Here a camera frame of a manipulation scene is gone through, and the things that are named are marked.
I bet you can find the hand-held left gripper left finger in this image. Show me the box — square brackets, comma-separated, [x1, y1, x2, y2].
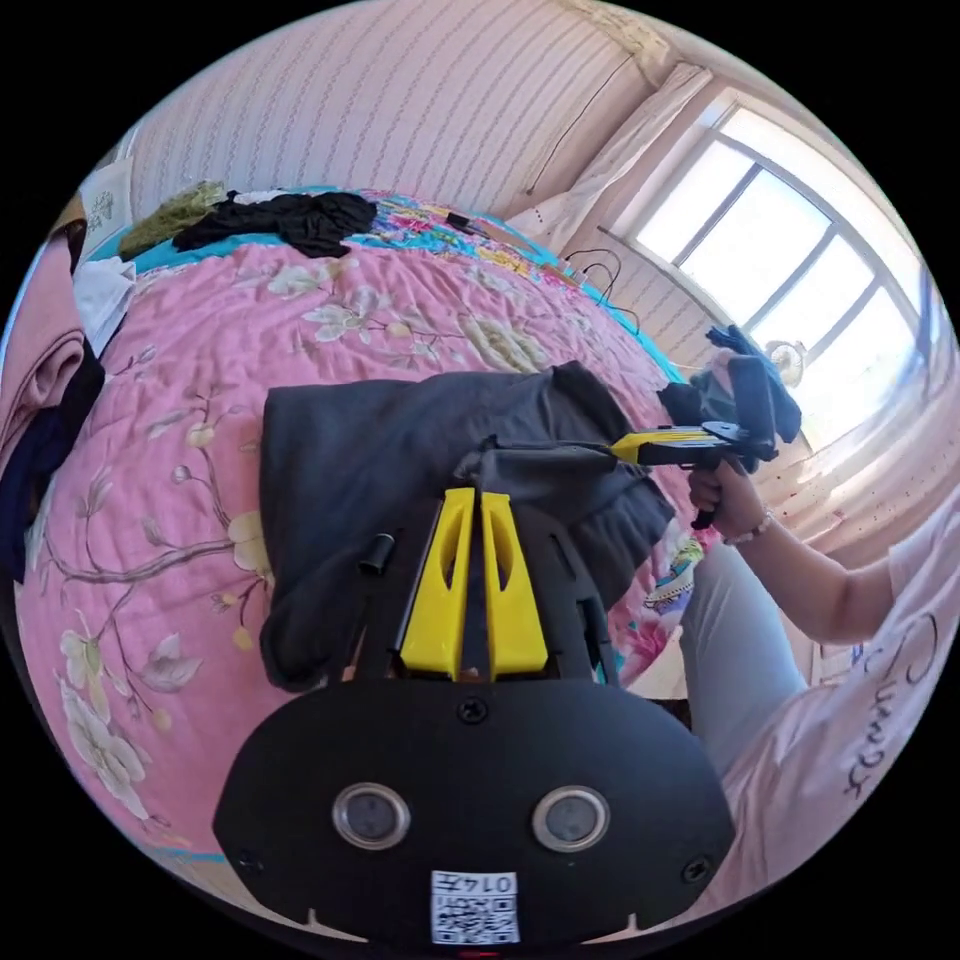
[399, 487, 476, 681]

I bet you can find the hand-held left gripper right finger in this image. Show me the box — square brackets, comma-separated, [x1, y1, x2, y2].
[480, 491, 550, 683]

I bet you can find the gray short sleeve shirt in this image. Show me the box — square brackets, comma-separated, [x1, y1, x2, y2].
[258, 359, 677, 695]

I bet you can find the person's right forearm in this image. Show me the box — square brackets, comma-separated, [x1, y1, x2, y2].
[725, 513, 905, 646]

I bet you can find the person's right hand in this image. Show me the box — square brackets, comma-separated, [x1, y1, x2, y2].
[687, 457, 775, 547]

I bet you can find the dark blue cloth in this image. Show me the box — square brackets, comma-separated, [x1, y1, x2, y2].
[704, 322, 805, 445]

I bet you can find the cream fan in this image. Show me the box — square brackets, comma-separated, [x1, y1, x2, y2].
[763, 339, 809, 389]

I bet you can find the window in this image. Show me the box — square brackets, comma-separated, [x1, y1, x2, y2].
[633, 101, 935, 459]

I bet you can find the pale curtain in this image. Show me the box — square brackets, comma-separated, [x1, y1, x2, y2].
[517, 62, 715, 245]

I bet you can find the person's body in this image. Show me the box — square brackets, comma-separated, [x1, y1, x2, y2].
[677, 491, 960, 913]

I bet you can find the bed with pink floral quilt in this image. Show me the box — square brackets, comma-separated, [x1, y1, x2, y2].
[14, 187, 708, 871]

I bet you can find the pile of clothes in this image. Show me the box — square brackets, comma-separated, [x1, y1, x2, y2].
[118, 182, 378, 262]
[0, 224, 138, 588]

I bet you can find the black cable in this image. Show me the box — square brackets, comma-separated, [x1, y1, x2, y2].
[560, 245, 643, 335]

